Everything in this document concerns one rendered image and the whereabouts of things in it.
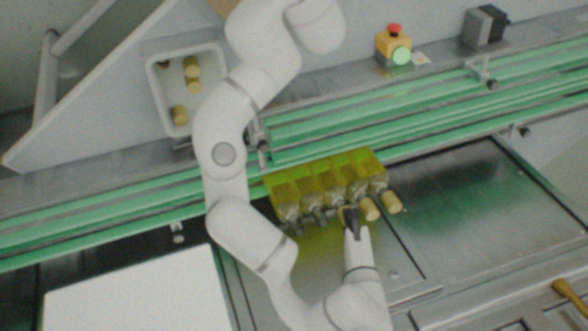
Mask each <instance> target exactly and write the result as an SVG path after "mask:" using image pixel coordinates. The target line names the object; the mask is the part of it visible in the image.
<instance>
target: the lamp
mask: <svg viewBox="0 0 588 331"><path fill-rule="evenodd" d="M391 57H392V59H393V60H394V61H395V63H396V64H398V65H402V64H406V63H407V61H408V60H409V59H410V51H409V50H408V48H407V47H406V46H398V47H396V48H395V49H394V50H393V52H392V54H391Z"/></svg>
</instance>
